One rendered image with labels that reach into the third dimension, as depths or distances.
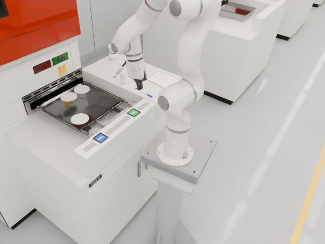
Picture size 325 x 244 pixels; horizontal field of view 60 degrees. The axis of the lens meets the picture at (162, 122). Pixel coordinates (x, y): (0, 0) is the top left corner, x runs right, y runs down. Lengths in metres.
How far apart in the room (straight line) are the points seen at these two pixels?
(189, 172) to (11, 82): 1.06
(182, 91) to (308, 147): 2.19
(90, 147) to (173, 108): 0.47
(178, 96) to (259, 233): 1.47
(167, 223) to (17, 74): 1.24
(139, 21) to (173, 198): 0.96
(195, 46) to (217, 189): 1.60
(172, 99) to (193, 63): 0.17
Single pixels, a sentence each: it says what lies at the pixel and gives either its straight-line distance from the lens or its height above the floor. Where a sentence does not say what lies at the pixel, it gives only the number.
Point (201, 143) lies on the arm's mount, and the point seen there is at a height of 0.86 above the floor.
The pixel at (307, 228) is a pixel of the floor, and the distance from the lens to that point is 2.54.
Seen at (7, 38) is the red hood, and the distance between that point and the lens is 1.60.
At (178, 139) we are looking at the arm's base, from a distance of 1.35.
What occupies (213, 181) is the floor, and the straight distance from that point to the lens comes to 2.54.
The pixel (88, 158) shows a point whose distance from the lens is 1.36.
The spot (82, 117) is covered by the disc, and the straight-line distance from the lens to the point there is 1.68.
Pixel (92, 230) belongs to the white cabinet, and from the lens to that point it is 1.78.
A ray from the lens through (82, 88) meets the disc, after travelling 1.93.
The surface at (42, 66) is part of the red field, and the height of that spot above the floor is 1.10.
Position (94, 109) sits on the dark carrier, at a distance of 1.73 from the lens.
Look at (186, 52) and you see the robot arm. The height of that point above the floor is 1.45.
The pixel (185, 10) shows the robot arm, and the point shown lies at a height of 1.62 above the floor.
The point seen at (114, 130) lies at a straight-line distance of 1.47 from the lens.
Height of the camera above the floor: 1.93
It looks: 40 degrees down
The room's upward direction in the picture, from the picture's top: 4 degrees clockwise
